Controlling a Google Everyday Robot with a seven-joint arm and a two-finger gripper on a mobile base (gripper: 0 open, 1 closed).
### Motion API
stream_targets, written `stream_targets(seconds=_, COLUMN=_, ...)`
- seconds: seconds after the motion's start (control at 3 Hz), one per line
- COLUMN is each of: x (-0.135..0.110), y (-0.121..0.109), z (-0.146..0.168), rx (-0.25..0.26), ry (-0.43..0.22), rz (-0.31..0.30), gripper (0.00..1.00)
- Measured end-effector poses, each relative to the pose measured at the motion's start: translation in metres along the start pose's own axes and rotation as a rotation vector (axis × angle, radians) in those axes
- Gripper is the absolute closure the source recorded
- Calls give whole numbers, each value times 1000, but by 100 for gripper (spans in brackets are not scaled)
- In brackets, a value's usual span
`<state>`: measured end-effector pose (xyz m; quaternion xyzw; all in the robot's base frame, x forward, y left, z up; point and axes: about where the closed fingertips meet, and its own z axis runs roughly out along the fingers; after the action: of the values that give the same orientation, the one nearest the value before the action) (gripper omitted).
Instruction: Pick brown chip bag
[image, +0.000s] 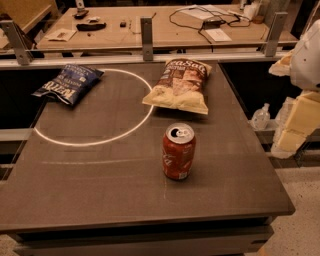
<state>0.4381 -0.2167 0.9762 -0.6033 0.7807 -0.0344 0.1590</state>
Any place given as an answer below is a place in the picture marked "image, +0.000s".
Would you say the metal bracket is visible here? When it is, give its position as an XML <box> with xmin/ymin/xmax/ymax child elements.
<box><xmin>0</xmin><ymin>20</ymin><xmax>33</xmax><ymax>65</ymax></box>
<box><xmin>262</xmin><ymin>12</ymin><xmax>288</xmax><ymax>57</ymax></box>
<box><xmin>140</xmin><ymin>17</ymin><xmax>153</xmax><ymax>61</ymax></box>

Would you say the metal rail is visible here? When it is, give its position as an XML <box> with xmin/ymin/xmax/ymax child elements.
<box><xmin>0</xmin><ymin>51</ymin><xmax>289</xmax><ymax>70</ymax></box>

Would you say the brown sea salt chip bag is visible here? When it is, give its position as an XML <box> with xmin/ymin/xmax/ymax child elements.
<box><xmin>142</xmin><ymin>58</ymin><xmax>212</xmax><ymax>115</ymax></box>

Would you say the wooden background table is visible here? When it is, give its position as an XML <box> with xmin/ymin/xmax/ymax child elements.
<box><xmin>35</xmin><ymin>3</ymin><xmax>299</xmax><ymax>52</ymax></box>

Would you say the blue Kettle chip bag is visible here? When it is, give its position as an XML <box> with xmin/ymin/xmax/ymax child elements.
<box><xmin>33</xmin><ymin>64</ymin><xmax>104</xmax><ymax>106</ymax></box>

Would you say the metal bracket right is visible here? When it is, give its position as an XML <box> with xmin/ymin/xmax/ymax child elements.
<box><xmin>262</xmin><ymin>12</ymin><xmax>288</xmax><ymax>57</ymax></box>

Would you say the white paper sheet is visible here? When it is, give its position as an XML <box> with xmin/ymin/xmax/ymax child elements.
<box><xmin>206</xmin><ymin>28</ymin><xmax>231</xmax><ymax>42</ymax></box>

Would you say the metal bracket left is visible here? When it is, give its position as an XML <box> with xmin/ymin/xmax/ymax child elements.
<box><xmin>0</xmin><ymin>20</ymin><xmax>33</xmax><ymax>65</ymax></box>

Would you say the beige paper note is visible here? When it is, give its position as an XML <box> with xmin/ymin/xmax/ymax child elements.
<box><xmin>45</xmin><ymin>28</ymin><xmax>76</xmax><ymax>42</ymax></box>

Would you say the black cable with adapter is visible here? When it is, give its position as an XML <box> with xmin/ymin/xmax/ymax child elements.
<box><xmin>168</xmin><ymin>5</ymin><xmax>252</xmax><ymax>44</ymax></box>

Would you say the red soda can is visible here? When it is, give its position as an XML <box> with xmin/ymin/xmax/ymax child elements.
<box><xmin>162</xmin><ymin>123</ymin><xmax>196</xmax><ymax>180</ymax></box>

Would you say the black tool on table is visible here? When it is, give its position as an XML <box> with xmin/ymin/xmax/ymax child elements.
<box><xmin>76</xmin><ymin>23</ymin><xmax>107</xmax><ymax>32</ymax></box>

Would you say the metal bracket middle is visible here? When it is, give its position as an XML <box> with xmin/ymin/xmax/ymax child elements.
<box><xmin>140</xmin><ymin>17</ymin><xmax>153</xmax><ymax>61</ymax></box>

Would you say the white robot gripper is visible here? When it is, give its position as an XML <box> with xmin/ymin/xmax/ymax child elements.
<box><xmin>269</xmin><ymin>20</ymin><xmax>320</xmax><ymax>159</ymax></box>

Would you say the clear plastic bottle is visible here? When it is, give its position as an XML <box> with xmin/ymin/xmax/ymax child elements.
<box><xmin>251</xmin><ymin>103</ymin><xmax>270</xmax><ymax>130</ymax></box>

